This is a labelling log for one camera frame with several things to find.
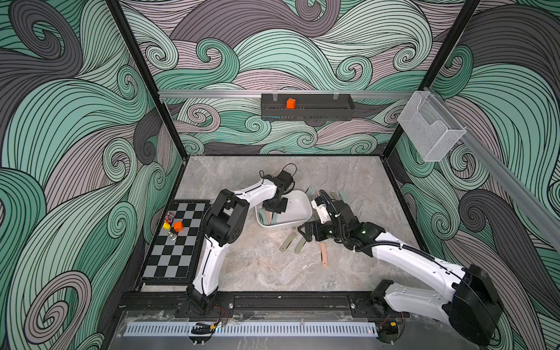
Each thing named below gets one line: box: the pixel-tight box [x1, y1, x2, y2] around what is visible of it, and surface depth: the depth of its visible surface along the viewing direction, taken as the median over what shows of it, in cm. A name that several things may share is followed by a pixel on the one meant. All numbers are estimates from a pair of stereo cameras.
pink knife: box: [319, 242, 329, 268], surface depth 87 cm
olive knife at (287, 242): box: [279, 232, 297, 253], surface depth 90 cm
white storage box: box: [255, 189, 313, 228], surface depth 97 cm
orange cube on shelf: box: [286, 97, 297, 110], surface depth 92 cm
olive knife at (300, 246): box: [294, 236, 307, 255], surface depth 89 cm
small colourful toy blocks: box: [162, 211, 185, 241], surface depth 89 cm
